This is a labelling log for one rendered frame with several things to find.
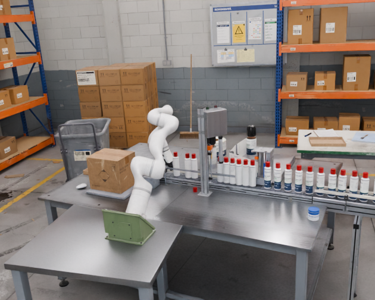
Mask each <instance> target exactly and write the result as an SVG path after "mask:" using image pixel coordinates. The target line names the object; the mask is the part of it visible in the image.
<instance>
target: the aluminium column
mask: <svg viewBox="0 0 375 300"><path fill-rule="evenodd" d="M204 111H205V107H199V108H198V114H202V115H204ZM198 130H201V131H204V118H198ZM199 157H200V171H201V194H204V195H207V194H208V193H209V184H208V155H207V138H206V137H205V134H199Z"/></svg>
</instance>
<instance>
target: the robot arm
mask: <svg viewBox="0 0 375 300"><path fill-rule="evenodd" d="M147 120H148V122H149V123H151V124H153V125H156V126H157V128H156V129H154V130H153V131H152V133H151V134H150V135H149V138H148V147H149V150H150V153H151V154H152V155H153V156H154V158H155V160H152V159H150V158H146V157H141V156H136V157H134V158H133V159H132V161H131V163H130V168H131V171H132V173H133V176H134V179H135V183H134V187H133V190H132V194H131V196H130V200H129V203H128V206H127V210H126V213H132V214H139V215H141V216H142V217H143V218H144V219H146V214H145V212H146V208H147V206H148V202H149V198H150V195H151V192H152V185H151V184H150V183H149V182H147V181H146V180H145V179H144V178H143V177H142V176H146V177H150V178H153V179H161V178H162V177H163V176H164V175H165V165H167V166H168V167H172V168H173V163H172V162H173V155H172V153H171V151H170V150H169V147H168V144H167V141H166V137H167V136H168V135H170V134H172V133H173V132H175V131H176V130H177V128H178V126H179V121H178V119H177V118H176V117H175V116H173V109H172V107H171V106H169V105H165V106H163V107H162V108H156V109H153V110H151V111H150V112H149V113H148V115H147Z"/></svg>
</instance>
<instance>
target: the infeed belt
mask: <svg viewBox="0 0 375 300"><path fill-rule="evenodd" d="M166 177H172V178H177V179H186V180H194V181H199V182H200V181H201V177H198V178H197V179H192V178H190V179H187V178H186V176H185V175H184V174H180V176H179V177H174V173H166ZM212 182H213V183H216V184H221V185H229V186H238V185H236V184H235V185H231V184H230V183H228V184H226V183H223V182H222V183H219V182H218V181H217V179H212ZM238 187H243V188H251V189H259V190H268V191H273V192H281V193H289V194H295V195H303V196H312V197H313V196H314V193H315V192H313V193H312V195H307V194H305V190H302V193H295V190H294V189H292V191H291V192H285V191H284V188H282V187H281V190H274V186H272V187H271V189H265V188H264V185H256V187H250V186H243V185H241V186H238Z"/></svg>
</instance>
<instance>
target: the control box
mask: <svg viewBox="0 0 375 300"><path fill-rule="evenodd" d="M204 133H205V137H206V138H213V137H216V136H221V135H226V134H227V109H225V108H221V107H217V108H216V109H214V108H210V109H209V110H205V111H204Z"/></svg>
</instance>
